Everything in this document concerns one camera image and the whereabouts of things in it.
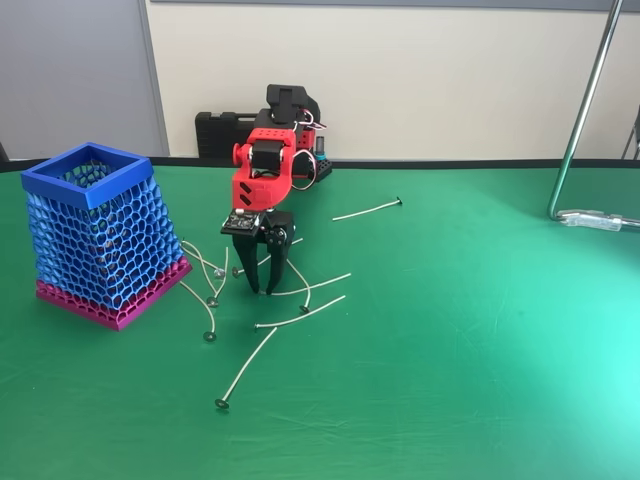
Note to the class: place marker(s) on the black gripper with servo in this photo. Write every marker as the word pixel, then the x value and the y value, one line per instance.
pixel 276 231

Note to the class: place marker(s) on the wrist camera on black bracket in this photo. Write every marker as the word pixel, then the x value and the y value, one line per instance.
pixel 242 222

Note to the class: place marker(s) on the chrome stand pole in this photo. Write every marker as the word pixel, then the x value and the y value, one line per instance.
pixel 582 110

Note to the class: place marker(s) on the grey partition panel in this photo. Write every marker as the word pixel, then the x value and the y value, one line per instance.
pixel 75 75

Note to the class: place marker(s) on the black knob on teal holder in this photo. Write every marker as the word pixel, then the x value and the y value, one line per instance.
pixel 320 145

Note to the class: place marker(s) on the straight candle wick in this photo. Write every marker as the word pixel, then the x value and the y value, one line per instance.
pixel 367 210

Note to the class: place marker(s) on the black perforated arm base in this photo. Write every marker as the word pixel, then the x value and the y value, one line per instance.
pixel 324 170

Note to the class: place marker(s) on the black plastic tool case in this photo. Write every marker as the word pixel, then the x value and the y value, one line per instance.
pixel 220 135

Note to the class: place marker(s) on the blue honeycomb basket magenta base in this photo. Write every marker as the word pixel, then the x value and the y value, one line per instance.
pixel 100 240

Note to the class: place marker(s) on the strongly curved candle wick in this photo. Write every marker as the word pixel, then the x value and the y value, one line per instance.
pixel 300 276

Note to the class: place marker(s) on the black chair frame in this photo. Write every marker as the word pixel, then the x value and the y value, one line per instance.
pixel 637 130

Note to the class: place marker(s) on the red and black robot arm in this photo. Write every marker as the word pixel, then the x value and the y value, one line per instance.
pixel 260 192

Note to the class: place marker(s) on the candle wick with metal base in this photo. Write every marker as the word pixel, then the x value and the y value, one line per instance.
pixel 202 255
pixel 247 367
pixel 201 267
pixel 236 272
pixel 320 308
pixel 207 307
pixel 225 272
pixel 330 281

